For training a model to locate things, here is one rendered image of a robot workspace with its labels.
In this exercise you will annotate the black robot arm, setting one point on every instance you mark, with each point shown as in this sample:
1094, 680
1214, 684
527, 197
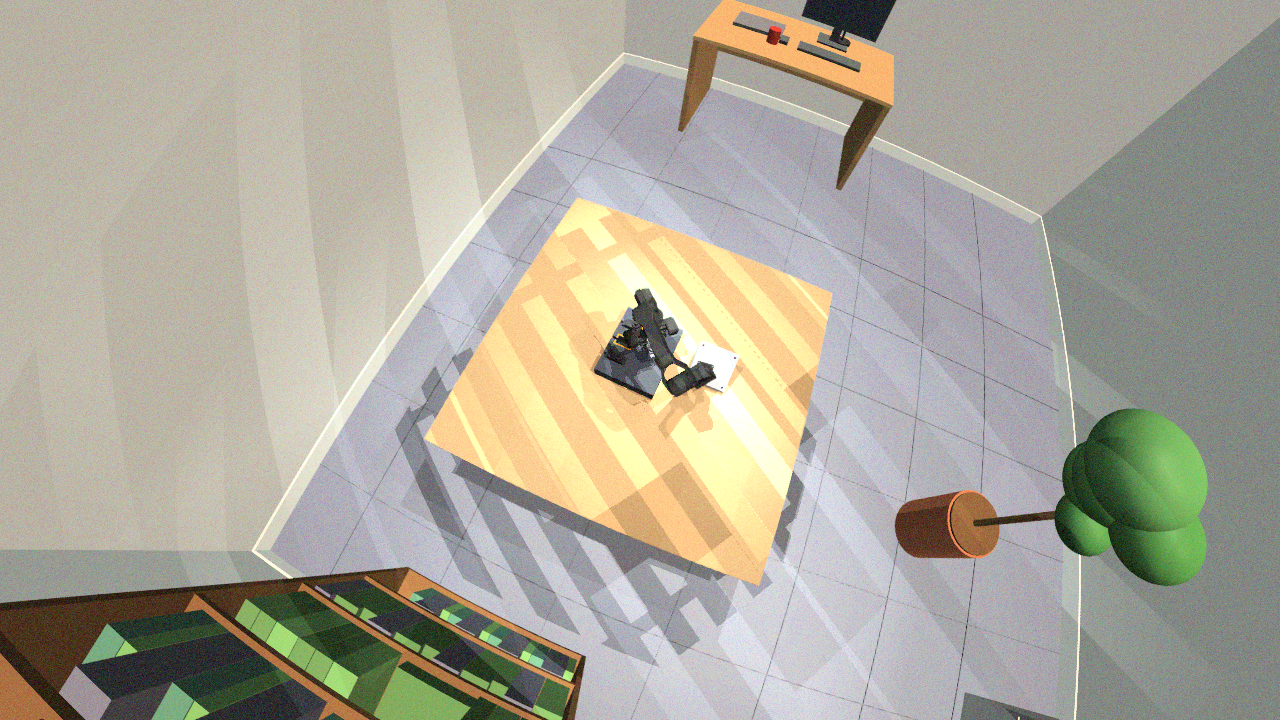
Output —
650, 317

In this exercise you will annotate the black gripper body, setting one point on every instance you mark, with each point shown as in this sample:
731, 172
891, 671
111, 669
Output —
633, 340

